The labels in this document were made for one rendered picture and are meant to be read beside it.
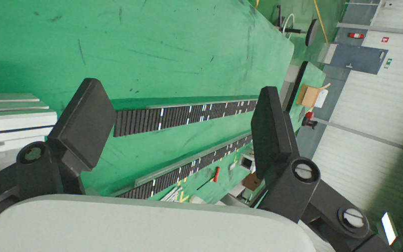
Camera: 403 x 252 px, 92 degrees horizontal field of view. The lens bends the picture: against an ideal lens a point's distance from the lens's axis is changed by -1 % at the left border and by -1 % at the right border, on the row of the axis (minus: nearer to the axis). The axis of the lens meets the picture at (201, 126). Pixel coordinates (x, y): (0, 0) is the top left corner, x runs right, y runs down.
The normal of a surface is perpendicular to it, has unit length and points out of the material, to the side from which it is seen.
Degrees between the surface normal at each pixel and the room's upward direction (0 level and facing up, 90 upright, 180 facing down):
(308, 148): 90
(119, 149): 0
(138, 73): 0
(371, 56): 90
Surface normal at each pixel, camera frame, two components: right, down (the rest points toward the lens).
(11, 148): 0.79, 0.35
